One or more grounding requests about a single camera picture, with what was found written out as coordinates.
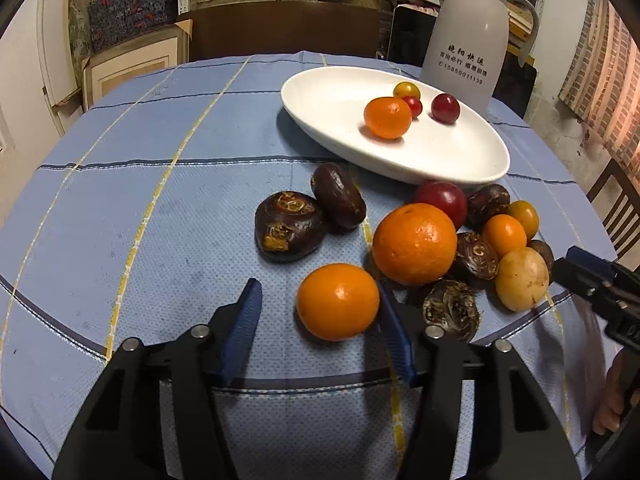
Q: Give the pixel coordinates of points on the person's right hand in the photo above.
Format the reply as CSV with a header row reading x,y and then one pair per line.
x,y
610,400

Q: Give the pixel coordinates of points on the dark red cherry tomato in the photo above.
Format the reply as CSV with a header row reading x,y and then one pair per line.
x,y
445,108

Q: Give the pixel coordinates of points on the round orange mandarin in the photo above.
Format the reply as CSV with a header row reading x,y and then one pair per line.
x,y
338,301

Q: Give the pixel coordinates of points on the white thermos jug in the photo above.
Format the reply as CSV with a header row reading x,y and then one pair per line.
x,y
465,35

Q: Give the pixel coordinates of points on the dark wooden chair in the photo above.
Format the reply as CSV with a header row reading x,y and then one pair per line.
x,y
617,205

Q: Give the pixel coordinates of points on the water chestnut with orange patches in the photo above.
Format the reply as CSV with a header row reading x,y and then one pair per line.
x,y
290,225

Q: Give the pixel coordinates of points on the orange-yellow cherry tomato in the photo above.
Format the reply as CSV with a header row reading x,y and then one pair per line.
x,y
526,216

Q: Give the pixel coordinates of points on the water chestnut with dry husk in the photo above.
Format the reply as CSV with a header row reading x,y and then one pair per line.
x,y
451,310

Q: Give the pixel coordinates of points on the yellow cherry tomato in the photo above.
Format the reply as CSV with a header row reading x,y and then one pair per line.
x,y
405,89

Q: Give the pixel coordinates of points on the blue checked tablecloth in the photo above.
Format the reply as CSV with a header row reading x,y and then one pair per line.
x,y
165,210

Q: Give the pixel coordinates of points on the patterned storage box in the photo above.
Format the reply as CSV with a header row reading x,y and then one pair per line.
x,y
130,12

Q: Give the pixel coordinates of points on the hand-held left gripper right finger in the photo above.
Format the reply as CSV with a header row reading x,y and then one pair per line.
x,y
395,332

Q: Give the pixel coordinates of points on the brown board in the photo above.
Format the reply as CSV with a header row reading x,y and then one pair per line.
x,y
285,30

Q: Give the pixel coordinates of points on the large orange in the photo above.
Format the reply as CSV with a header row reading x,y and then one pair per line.
x,y
414,243

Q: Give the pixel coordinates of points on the orange kumquat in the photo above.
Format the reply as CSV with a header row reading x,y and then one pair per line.
x,y
504,236

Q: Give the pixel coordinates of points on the large red tomato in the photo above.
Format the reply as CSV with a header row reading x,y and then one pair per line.
x,y
442,199

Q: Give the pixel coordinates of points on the black tablet screen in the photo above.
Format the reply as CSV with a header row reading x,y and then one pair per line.
x,y
410,35

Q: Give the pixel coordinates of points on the dark brown water chestnut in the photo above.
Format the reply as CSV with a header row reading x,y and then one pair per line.
x,y
477,257
489,201
545,255

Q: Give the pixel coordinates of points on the small red cherry tomato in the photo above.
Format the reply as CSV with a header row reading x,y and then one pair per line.
x,y
415,106

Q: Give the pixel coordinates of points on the white oval plate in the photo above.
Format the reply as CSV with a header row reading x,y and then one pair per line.
x,y
340,120

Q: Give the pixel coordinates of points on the smooth dark water chestnut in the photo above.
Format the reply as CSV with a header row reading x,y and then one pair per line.
x,y
338,197

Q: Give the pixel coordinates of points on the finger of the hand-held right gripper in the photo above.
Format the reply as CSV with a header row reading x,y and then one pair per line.
x,y
575,277
587,257

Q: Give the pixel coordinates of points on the pale yellow round fruit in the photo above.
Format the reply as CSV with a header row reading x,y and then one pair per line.
x,y
522,278

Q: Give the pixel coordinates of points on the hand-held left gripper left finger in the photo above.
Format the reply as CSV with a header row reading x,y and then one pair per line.
x,y
242,330

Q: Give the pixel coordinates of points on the small mandarin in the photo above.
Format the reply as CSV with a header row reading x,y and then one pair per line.
x,y
387,117

